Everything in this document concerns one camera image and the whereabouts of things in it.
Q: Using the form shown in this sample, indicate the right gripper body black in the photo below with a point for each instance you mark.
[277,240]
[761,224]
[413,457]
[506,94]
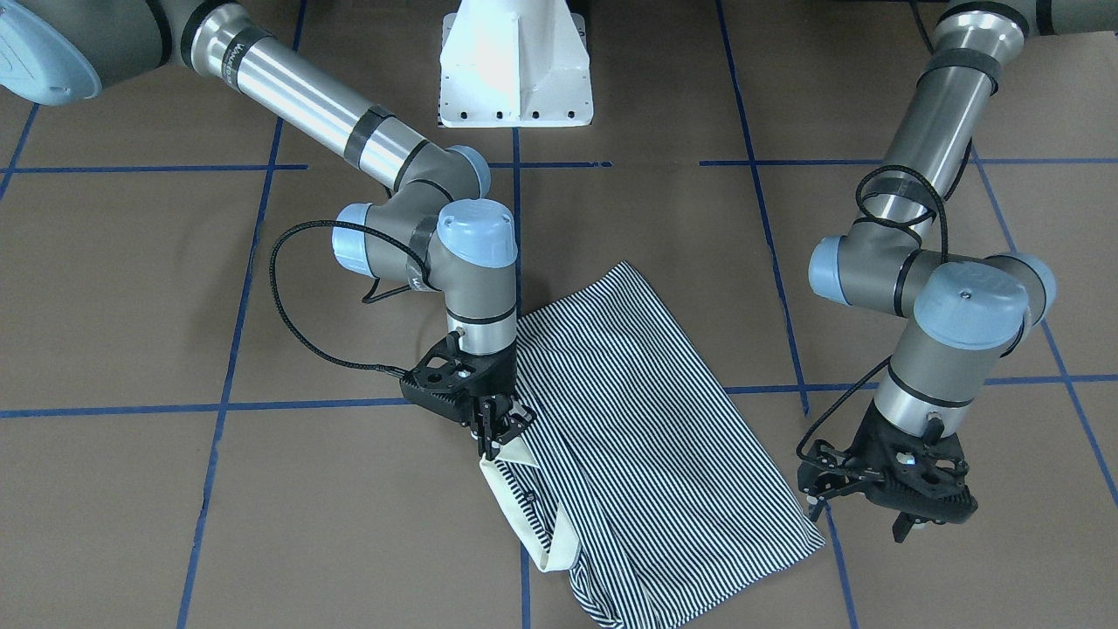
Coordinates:
[499,377]

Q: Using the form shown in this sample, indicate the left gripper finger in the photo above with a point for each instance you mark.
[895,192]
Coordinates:
[902,526]

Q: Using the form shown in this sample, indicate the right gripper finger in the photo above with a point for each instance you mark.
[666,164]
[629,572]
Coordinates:
[483,431]
[513,418]

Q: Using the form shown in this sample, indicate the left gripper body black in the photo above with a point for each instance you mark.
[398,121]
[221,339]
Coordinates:
[865,441]

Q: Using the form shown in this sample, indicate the striped polo shirt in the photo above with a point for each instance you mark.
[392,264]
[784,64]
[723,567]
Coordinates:
[639,478]

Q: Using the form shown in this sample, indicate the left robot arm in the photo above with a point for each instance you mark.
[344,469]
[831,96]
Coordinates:
[962,313]

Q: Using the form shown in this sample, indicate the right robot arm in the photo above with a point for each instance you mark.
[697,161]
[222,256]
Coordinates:
[437,230]

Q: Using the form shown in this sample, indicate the white mounting column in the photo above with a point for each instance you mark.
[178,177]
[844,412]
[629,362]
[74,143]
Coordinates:
[515,64]

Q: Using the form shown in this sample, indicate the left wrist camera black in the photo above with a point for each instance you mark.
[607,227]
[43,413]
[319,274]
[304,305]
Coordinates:
[827,473]

